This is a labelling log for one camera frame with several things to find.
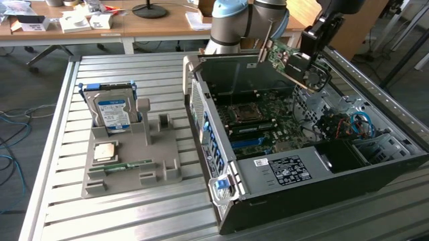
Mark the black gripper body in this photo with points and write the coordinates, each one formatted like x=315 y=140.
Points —
x=338 y=6

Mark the green graphics card black fan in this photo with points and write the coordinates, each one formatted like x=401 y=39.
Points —
x=284 y=55

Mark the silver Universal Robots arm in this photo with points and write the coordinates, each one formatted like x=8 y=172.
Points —
x=227 y=27

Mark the wooden cabinet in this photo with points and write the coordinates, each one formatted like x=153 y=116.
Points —
x=351 y=35

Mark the green motherboard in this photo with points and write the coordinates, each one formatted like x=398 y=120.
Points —
x=287 y=125

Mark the CPU socket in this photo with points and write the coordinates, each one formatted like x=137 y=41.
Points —
x=244 y=112

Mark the brown cardboard box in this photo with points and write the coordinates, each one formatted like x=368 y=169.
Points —
x=204 y=8

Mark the white paper stack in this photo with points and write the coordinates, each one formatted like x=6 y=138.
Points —
x=197 y=21

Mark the green RAM stick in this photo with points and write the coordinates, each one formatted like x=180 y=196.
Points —
x=251 y=128
x=123 y=165

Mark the blue expansion slot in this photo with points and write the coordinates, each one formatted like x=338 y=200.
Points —
x=245 y=144

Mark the silver metal disk bay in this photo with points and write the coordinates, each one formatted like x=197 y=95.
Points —
x=384 y=148

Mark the black round lamp base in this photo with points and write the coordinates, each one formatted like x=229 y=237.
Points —
x=148 y=11

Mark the grey power supply unit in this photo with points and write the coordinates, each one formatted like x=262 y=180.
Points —
x=258 y=175

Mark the blue case latch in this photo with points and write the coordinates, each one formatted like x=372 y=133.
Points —
x=220 y=184

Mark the black open PC case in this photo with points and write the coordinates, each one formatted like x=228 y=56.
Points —
x=300 y=200

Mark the small white box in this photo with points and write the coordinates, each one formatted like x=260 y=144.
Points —
x=100 y=22

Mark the hard disk in blue carrier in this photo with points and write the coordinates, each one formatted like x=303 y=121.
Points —
x=112 y=113

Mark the grey plastic parts rack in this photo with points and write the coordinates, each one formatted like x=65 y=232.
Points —
x=133 y=150

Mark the white box with tape roll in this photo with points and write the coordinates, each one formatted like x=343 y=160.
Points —
x=74 y=22

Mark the silver CPU chip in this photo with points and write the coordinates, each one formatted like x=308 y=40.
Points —
x=104 y=152

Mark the grey cup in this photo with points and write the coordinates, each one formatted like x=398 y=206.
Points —
x=53 y=2

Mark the wooden desk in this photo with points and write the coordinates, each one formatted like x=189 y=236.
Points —
x=42 y=35

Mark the grey wheeled table foot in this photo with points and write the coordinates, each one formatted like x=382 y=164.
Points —
x=41 y=54

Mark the white box with black insert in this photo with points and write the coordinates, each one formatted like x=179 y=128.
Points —
x=33 y=25

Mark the clear plastic bag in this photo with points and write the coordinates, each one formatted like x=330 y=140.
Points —
x=16 y=7

